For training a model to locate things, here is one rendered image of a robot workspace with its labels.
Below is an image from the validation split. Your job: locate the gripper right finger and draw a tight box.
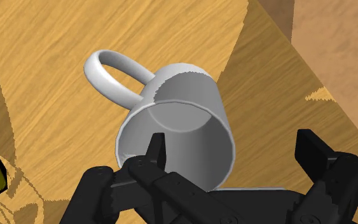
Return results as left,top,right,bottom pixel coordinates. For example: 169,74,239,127
290,129,358,224

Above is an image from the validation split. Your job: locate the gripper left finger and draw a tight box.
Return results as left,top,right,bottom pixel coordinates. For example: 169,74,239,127
59,132,248,224

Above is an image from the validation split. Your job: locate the white mug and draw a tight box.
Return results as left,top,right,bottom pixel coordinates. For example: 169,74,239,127
83,49,237,192

